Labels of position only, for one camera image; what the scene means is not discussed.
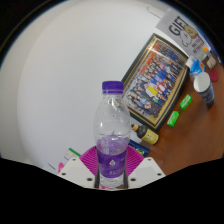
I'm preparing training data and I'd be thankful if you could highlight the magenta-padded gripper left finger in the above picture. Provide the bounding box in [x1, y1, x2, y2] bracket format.
[57, 146, 100, 189]

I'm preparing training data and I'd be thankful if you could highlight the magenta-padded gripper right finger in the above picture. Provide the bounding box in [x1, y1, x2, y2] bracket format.
[123, 146, 167, 189]

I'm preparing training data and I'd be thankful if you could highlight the clear purple-capped water bottle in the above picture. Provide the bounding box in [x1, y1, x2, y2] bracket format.
[92, 80, 132, 189]

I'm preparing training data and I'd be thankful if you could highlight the green white shuttlecock tube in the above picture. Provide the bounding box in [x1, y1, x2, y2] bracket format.
[63, 147, 82, 161]

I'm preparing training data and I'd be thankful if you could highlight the dark blue pump bottle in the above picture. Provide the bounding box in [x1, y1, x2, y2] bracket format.
[128, 139, 150, 158]

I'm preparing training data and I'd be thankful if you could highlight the amber pump bottle yellow label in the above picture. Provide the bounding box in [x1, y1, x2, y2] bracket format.
[131, 123, 160, 146]

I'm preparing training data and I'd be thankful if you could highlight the framed group picture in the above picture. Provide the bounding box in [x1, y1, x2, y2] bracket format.
[121, 32, 190, 132]

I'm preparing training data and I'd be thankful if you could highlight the blue patterned mug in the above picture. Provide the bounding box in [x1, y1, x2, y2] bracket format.
[193, 71, 216, 109]

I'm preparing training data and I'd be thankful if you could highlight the flat round red coaster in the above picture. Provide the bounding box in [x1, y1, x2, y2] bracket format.
[209, 68, 220, 83]

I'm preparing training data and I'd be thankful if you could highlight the small pinkish snack packet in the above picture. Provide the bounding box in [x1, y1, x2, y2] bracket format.
[206, 55, 218, 69]

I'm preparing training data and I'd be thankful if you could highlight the white printed paper gift bag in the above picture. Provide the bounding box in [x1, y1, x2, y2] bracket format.
[155, 6, 206, 56]

